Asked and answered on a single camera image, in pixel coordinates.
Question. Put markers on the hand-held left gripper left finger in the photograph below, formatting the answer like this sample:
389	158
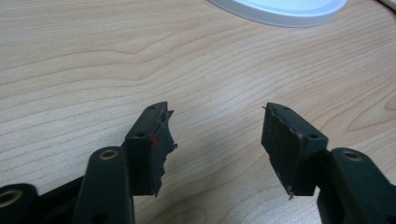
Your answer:
140	155

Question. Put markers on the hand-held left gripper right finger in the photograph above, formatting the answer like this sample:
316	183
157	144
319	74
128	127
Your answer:
299	155

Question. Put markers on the white round plate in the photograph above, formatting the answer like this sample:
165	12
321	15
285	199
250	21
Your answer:
280	11

